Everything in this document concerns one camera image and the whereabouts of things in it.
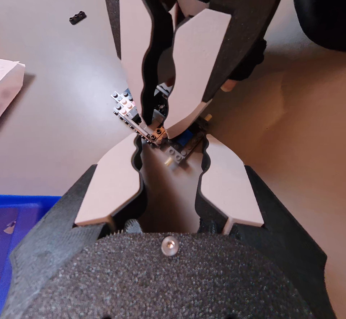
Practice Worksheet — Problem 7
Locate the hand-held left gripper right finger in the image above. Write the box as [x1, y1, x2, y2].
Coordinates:
[196, 134, 265, 236]

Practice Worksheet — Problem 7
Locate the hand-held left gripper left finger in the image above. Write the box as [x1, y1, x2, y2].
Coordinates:
[74, 134, 145, 228]

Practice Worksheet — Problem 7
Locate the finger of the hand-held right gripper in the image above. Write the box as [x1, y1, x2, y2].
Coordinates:
[164, 9, 233, 139]
[118, 0, 163, 126]

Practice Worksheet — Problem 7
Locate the black lego car chassis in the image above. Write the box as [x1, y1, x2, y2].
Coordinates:
[112, 83, 214, 166]

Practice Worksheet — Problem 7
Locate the blue plastic bin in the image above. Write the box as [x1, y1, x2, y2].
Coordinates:
[0, 195, 61, 309]

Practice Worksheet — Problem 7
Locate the small black lego piece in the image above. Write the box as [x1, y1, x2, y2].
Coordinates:
[69, 11, 88, 26]

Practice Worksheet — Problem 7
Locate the person's right hand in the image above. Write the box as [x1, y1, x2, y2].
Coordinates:
[221, 78, 239, 93]

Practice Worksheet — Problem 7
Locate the white printed paper bag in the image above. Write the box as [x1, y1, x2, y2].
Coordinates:
[0, 58, 26, 118]

